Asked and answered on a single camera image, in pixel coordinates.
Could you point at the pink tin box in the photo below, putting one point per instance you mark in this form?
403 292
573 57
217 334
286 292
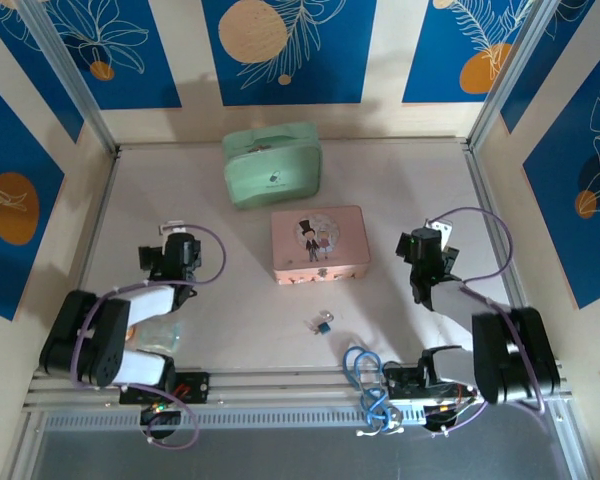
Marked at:
340 235

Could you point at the small blue padlock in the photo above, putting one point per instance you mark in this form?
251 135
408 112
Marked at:
324 328

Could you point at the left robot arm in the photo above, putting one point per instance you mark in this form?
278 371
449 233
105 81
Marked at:
145 300

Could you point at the mint green tin case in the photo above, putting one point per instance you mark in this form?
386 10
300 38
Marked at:
270 170

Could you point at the aluminium side table rail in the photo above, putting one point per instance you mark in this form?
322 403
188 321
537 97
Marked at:
95 225
490 210

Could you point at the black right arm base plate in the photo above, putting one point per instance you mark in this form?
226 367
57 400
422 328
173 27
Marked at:
402 382

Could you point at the aluminium back table rail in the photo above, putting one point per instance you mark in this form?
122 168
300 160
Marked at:
380 143

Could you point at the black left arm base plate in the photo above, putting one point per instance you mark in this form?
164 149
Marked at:
195 387

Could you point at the aluminium front frame rail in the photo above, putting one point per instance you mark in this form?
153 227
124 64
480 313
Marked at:
290 385

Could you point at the aluminium frame post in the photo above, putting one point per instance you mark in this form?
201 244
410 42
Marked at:
70 75
520 70

